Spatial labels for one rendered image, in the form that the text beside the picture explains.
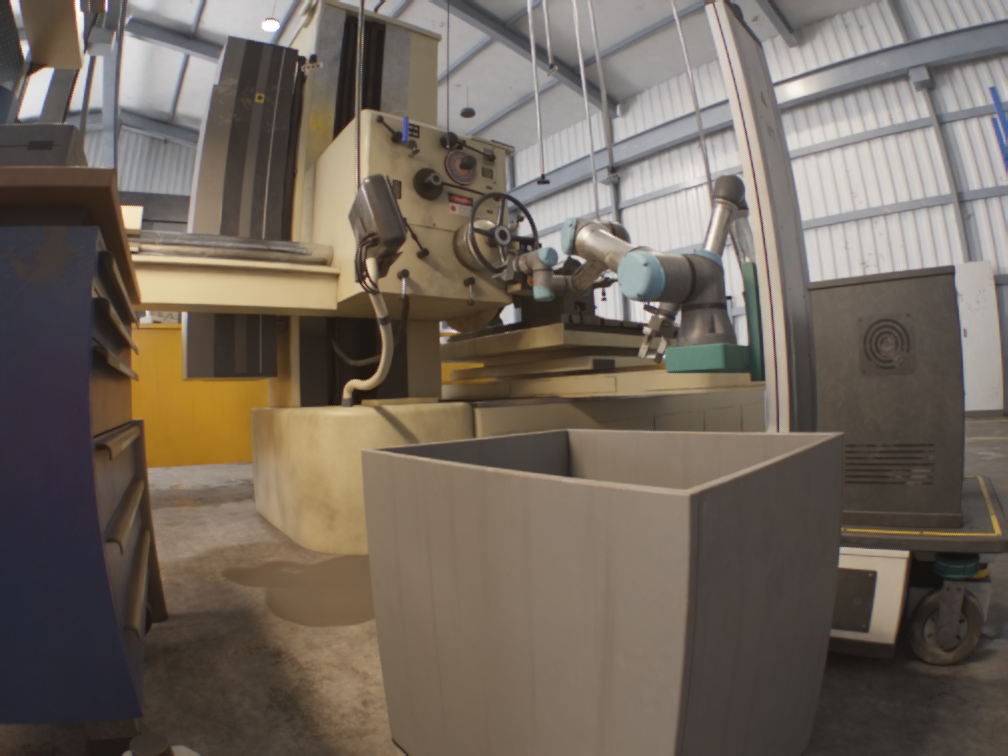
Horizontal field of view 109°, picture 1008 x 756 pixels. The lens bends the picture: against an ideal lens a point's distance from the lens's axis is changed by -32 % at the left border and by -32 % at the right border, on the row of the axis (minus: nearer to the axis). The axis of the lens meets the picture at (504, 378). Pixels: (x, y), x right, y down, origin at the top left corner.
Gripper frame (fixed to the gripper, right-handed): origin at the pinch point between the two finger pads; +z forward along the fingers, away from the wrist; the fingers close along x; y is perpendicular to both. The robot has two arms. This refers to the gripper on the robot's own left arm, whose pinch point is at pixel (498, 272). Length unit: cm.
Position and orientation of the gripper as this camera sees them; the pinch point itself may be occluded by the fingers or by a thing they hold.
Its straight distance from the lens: 215.9
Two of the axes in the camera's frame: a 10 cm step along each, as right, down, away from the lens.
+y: -7.6, -2.3, -6.1
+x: -1.5, 9.7, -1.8
